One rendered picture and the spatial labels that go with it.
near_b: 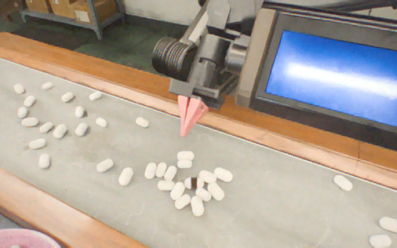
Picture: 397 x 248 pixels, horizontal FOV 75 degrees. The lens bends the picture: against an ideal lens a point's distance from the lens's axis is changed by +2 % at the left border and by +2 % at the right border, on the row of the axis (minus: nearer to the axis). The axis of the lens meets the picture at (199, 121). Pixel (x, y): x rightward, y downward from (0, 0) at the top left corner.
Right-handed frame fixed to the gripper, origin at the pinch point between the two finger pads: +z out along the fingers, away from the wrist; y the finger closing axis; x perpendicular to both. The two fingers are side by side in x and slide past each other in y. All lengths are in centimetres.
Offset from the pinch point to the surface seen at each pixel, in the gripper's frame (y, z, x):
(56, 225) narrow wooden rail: -11.9, 21.1, -10.9
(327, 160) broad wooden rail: 27.6, -4.0, 12.3
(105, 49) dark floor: -160, -55, 149
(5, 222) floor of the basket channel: -28.1, 28.4, -5.5
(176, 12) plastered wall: -113, -116, 172
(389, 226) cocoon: 38.0, 4.1, 4.9
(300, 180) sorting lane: 23.5, 1.7, 8.8
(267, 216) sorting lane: 19.3, 9.5, 2.4
